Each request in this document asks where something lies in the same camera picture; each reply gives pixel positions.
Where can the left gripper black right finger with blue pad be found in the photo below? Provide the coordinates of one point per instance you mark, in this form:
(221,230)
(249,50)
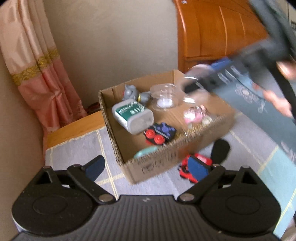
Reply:
(234,202)

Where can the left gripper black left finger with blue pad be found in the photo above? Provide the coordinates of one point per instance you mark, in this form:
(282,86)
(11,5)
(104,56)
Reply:
(60,201)

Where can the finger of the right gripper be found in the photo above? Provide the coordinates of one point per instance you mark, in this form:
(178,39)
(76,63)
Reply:
(222,78)
(232,64)

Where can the clear plastic cup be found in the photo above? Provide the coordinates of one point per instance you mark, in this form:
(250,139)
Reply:
(199,96)

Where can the red toy train car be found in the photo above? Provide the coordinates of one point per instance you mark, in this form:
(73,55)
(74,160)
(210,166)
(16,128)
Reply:
(195,168)

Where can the light blue plastic case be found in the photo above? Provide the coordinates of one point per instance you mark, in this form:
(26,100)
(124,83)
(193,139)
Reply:
(146,151)

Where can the person's right hand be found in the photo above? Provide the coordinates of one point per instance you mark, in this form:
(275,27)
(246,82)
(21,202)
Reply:
(274,95)

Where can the orange wooden headboard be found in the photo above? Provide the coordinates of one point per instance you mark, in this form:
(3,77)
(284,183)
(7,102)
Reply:
(211,30)

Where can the pink crumpled wrapper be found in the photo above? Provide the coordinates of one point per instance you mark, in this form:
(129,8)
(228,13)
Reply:
(197,114)

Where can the clear round plastic jar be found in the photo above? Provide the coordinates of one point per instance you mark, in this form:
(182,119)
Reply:
(164,97)

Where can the light blue floral pillow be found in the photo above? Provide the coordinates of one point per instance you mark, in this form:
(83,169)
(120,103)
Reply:
(279,127)

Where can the cardboard box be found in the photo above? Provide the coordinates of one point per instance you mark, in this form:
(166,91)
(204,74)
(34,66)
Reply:
(126,145)

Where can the blue toy train car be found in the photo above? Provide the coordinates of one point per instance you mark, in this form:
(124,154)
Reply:
(160,134)

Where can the grey toy figure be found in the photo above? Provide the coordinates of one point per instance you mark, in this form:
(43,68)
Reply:
(131,92)

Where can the white green labelled container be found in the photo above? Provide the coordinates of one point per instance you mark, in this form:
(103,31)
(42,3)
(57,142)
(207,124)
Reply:
(133,116)

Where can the pink curtain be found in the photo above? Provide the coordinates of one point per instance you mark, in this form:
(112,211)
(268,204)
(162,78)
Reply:
(34,62)

